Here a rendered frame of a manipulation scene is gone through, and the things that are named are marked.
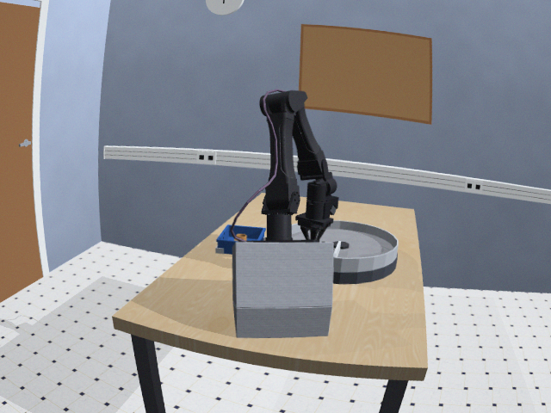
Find blue crate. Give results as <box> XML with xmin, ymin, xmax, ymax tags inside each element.
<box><xmin>216</xmin><ymin>225</ymin><xmax>266</xmax><ymax>255</ymax></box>

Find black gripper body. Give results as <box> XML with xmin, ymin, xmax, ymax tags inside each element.
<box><xmin>295</xmin><ymin>200</ymin><xmax>333</xmax><ymax>230</ymax></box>

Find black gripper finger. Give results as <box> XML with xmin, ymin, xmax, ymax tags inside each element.
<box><xmin>300</xmin><ymin>226</ymin><xmax>312</xmax><ymax>240</ymax></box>
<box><xmin>311</xmin><ymin>226</ymin><xmax>327</xmax><ymax>240</ymax></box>

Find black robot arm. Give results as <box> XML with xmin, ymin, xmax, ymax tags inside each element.
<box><xmin>246</xmin><ymin>90</ymin><xmax>338</xmax><ymax>243</ymax></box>

